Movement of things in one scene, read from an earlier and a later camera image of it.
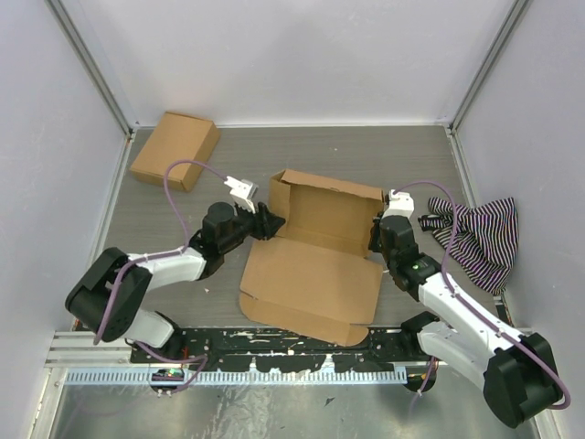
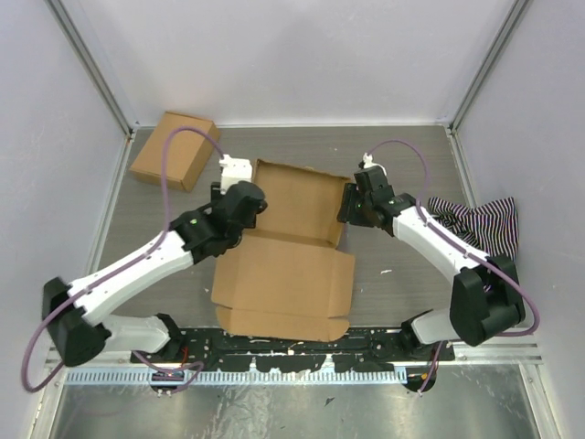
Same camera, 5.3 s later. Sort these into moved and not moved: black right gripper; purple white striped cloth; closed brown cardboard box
Moved: black right gripper
Not moved: closed brown cardboard box; purple white striped cloth
